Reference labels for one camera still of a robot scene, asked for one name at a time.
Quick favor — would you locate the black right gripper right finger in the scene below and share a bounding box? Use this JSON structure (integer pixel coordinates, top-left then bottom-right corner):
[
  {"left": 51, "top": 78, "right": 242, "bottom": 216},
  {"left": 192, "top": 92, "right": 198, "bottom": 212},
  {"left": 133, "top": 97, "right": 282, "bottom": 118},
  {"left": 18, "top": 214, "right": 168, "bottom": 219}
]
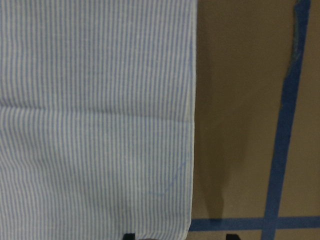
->
[{"left": 225, "top": 233, "right": 241, "bottom": 240}]

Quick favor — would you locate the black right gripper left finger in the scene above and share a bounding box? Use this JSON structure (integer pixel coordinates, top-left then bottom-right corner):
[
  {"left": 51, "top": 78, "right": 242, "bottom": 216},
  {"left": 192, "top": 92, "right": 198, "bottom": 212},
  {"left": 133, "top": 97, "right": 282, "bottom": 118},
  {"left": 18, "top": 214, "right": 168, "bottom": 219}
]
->
[{"left": 124, "top": 233, "right": 136, "bottom": 240}]

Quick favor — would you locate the light blue striped shirt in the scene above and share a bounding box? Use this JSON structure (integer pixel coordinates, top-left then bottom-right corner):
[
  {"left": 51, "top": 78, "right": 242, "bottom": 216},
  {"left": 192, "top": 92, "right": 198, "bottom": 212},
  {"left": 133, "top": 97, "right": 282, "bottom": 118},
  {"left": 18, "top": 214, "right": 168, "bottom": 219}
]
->
[{"left": 0, "top": 0, "right": 198, "bottom": 240}]

